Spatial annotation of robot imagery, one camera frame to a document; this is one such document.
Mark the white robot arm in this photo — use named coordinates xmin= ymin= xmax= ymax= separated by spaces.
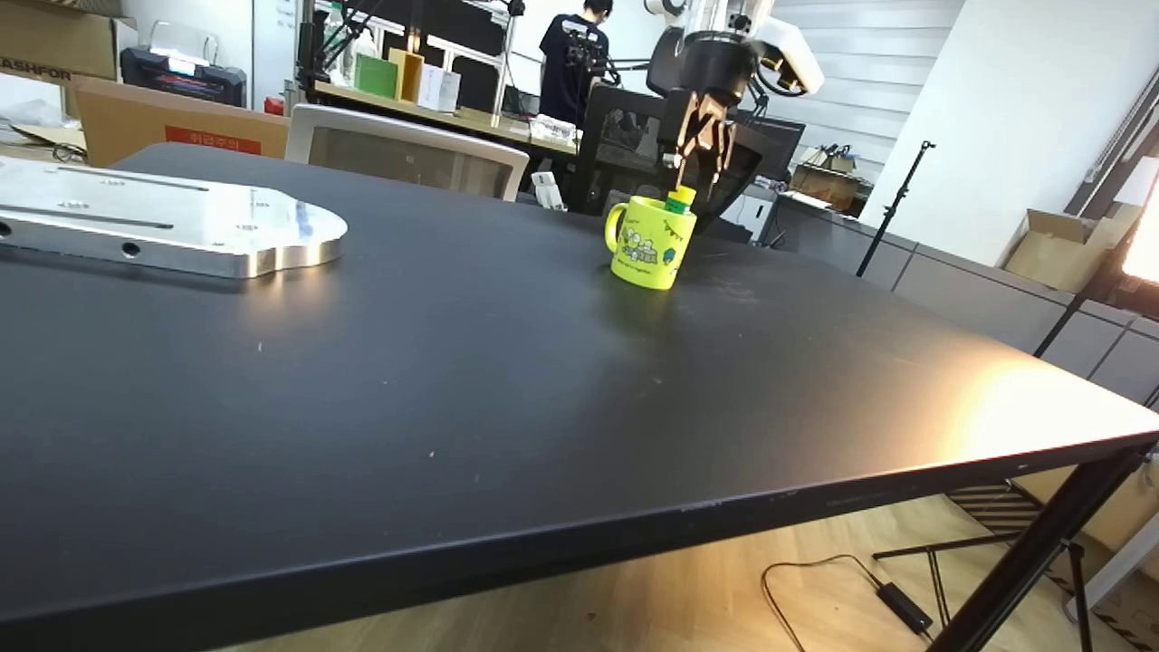
xmin=646 ymin=0 xmax=825 ymax=195

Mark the person in black shirt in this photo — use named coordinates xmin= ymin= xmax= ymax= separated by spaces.
xmin=541 ymin=0 xmax=614 ymax=126

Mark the black power adapter cable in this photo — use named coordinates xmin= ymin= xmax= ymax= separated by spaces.
xmin=757 ymin=551 xmax=940 ymax=652

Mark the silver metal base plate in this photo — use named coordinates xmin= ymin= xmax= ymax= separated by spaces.
xmin=0 ymin=155 xmax=349 ymax=282

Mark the open cardboard box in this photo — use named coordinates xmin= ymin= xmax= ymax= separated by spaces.
xmin=1003 ymin=205 xmax=1140 ymax=293

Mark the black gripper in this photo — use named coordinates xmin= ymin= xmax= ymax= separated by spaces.
xmin=663 ymin=31 xmax=757 ymax=188

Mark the cardboard box with red label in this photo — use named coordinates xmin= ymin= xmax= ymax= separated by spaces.
xmin=68 ymin=74 xmax=285 ymax=166

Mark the yellow green mug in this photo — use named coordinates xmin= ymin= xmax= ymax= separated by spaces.
xmin=607 ymin=195 xmax=695 ymax=293

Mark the white mesh chair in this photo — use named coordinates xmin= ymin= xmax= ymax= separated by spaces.
xmin=285 ymin=101 xmax=528 ymax=199

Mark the black camera tripod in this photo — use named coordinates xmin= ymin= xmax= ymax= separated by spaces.
xmin=856 ymin=140 xmax=940 ymax=277

